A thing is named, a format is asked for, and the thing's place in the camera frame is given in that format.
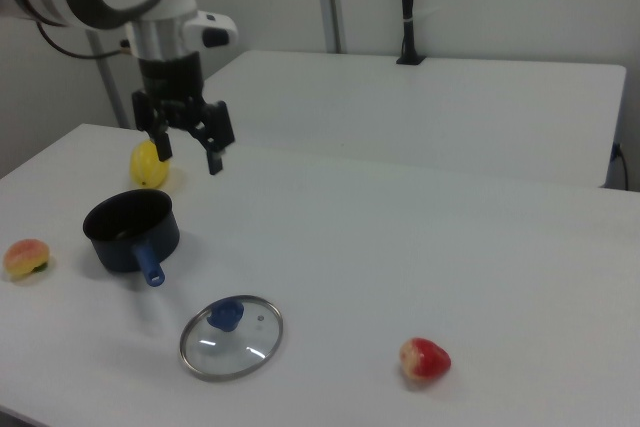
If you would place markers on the yellow lemon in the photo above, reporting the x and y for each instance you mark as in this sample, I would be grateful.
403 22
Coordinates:
145 172

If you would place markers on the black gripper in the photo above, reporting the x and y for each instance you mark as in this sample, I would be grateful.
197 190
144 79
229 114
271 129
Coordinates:
172 92

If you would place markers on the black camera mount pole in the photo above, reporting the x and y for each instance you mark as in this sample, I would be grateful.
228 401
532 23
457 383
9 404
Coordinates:
409 22

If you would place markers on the glass lid with blue knob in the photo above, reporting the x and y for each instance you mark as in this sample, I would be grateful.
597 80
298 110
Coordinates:
235 352

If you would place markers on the red toy strawberry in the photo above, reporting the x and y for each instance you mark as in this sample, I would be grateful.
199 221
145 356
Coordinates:
425 359

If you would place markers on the toy peach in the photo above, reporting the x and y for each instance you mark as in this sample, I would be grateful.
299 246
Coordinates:
25 257

